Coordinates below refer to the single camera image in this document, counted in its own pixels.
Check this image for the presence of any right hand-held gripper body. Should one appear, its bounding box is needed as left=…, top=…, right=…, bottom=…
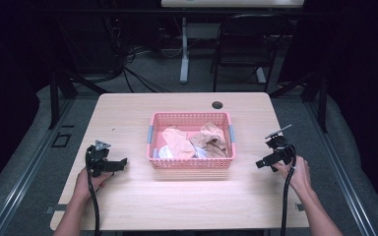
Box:
left=264, top=124, right=297, bottom=166

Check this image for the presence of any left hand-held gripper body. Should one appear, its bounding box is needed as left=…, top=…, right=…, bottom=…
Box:
left=85, top=140, right=112, bottom=178

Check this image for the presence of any tan cloth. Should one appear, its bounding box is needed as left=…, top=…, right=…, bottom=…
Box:
left=188, top=121, right=228, bottom=159

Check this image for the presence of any pink cloth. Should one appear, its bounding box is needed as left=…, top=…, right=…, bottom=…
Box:
left=161, top=126, right=197, bottom=160

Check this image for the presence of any pink plastic basket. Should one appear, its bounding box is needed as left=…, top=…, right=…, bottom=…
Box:
left=146, top=111, right=237, bottom=170

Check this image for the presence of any person's right hand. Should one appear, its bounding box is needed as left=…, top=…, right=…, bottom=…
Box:
left=271, top=154, right=313, bottom=195

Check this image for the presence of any person's left hand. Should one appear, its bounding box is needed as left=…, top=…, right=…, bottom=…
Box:
left=73, top=166, right=113, bottom=202

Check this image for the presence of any white cloth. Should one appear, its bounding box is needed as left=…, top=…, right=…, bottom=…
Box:
left=157, top=145, right=175, bottom=160

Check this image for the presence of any black metal stand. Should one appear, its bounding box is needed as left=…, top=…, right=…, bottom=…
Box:
left=47, top=65, right=109, bottom=131
left=269, top=67, right=329, bottom=134

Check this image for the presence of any light blue cloth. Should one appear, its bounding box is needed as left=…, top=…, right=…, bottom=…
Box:
left=193, top=145, right=209, bottom=159

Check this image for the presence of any black folding chair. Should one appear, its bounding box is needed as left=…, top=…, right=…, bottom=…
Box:
left=209, top=13, right=290, bottom=93

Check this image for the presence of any white desk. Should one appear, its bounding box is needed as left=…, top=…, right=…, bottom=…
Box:
left=160, top=0, right=305, bottom=85

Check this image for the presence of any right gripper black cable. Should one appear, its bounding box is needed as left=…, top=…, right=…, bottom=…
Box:
left=280, top=144, right=298, bottom=236

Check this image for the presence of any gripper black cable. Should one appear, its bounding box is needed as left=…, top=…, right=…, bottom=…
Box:
left=280, top=144, right=298, bottom=236
left=85, top=147, right=101, bottom=236

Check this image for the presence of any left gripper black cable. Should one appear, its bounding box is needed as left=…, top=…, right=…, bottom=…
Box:
left=85, top=147, right=101, bottom=236

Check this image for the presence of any bundle of floor cables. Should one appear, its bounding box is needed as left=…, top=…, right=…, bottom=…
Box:
left=104, top=16, right=183, bottom=93

